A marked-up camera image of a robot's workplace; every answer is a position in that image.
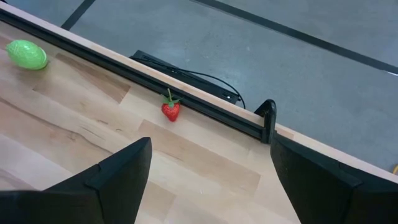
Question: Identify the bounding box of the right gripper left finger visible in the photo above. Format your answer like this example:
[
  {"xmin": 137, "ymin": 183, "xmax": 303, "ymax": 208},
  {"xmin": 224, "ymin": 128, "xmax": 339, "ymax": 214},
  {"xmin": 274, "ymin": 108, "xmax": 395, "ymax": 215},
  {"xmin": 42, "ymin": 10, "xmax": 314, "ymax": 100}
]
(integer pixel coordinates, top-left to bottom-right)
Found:
[{"xmin": 0, "ymin": 136, "xmax": 153, "ymax": 224}]

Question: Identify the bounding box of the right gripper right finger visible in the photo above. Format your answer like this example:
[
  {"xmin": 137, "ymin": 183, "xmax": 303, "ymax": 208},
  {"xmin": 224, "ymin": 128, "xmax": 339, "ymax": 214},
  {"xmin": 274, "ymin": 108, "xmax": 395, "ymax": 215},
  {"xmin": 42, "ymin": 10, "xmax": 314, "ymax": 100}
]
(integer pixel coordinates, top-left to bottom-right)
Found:
[{"xmin": 269, "ymin": 133, "xmax": 398, "ymax": 224}]

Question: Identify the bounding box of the red toy strawberry long stem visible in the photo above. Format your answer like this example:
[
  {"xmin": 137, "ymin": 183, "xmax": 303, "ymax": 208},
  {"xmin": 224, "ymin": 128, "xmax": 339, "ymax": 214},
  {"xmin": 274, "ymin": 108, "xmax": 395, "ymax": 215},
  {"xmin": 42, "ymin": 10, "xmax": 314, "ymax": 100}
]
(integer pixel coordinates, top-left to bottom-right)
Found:
[{"xmin": 160, "ymin": 88, "xmax": 183, "ymax": 123}]

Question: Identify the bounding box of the green toy lime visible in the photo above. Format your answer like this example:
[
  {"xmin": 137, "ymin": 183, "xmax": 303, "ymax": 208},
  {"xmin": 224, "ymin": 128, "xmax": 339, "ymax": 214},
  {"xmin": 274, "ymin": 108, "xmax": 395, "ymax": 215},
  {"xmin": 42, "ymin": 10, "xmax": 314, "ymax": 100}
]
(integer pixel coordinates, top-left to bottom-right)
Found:
[{"xmin": 5, "ymin": 39, "xmax": 49, "ymax": 71}]

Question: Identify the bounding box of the black frame clamp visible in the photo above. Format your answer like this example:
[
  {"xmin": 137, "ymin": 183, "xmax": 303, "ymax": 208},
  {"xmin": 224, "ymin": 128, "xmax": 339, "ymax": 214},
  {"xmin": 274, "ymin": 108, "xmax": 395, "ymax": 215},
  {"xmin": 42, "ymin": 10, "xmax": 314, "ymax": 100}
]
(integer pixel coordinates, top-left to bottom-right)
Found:
[{"xmin": 254, "ymin": 98, "xmax": 277, "ymax": 144}]

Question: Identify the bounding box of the black aluminium table frame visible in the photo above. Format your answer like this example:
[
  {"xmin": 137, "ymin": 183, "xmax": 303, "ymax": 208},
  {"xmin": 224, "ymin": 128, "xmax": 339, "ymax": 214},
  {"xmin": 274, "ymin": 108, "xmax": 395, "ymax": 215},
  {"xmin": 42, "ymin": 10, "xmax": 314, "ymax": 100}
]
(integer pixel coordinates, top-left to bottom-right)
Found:
[{"xmin": 0, "ymin": 8, "xmax": 269, "ymax": 144}]

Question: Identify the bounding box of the thin black cable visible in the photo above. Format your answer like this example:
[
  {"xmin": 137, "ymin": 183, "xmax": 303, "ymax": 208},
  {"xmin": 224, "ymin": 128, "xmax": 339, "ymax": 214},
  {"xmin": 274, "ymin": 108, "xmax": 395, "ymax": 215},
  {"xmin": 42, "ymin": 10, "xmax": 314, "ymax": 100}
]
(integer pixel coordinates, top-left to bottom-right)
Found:
[{"xmin": 132, "ymin": 57, "xmax": 247, "ymax": 110}]

